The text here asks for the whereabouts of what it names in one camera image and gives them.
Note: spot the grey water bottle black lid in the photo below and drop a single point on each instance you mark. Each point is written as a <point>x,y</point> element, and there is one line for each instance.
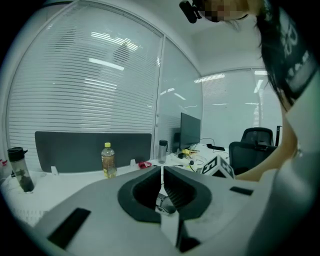
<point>162,152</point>

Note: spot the small yellow object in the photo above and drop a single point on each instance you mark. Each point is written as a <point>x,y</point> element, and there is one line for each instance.
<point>185,151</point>

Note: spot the white window blinds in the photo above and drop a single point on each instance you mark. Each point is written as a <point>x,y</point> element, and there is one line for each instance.
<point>82,95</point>

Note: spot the small red object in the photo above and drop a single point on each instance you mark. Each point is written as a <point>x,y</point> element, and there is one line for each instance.
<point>144,164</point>

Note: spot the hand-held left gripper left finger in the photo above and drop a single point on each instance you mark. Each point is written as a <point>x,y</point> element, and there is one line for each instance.
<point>140,197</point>

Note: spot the black-lidded clear tumbler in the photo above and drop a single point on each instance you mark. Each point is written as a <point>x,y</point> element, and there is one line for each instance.
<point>21,172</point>

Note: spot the person's head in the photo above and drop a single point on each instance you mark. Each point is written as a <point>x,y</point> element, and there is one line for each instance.
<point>225,10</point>

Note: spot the person's white shirt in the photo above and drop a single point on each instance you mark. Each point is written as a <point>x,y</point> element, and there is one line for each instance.
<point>300,195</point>

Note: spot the black mesh office chair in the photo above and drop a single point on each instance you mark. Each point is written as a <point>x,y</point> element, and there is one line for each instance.
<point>247,155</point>

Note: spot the flat black device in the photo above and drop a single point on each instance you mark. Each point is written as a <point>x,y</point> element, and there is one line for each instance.
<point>216,147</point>

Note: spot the red-capped white bottle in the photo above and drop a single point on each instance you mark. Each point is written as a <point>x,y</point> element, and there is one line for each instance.
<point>3,168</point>

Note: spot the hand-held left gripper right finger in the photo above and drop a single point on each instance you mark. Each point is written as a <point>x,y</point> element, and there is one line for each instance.
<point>190,197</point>

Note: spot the white divider clamp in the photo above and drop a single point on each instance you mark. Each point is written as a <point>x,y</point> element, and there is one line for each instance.
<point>54,170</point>
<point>133,163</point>

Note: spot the yellow-capped tea bottle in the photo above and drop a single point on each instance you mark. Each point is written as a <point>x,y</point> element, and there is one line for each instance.
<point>108,162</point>

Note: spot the dark grey desk divider panel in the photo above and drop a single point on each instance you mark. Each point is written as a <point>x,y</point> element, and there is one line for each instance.
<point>87,150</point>

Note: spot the black head-worn camera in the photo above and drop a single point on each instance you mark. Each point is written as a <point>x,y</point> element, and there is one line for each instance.
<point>188,11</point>

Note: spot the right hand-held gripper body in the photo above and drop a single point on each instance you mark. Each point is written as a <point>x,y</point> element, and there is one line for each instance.
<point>217,167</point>

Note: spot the black computer monitor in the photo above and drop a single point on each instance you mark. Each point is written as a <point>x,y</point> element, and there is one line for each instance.
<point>190,132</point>

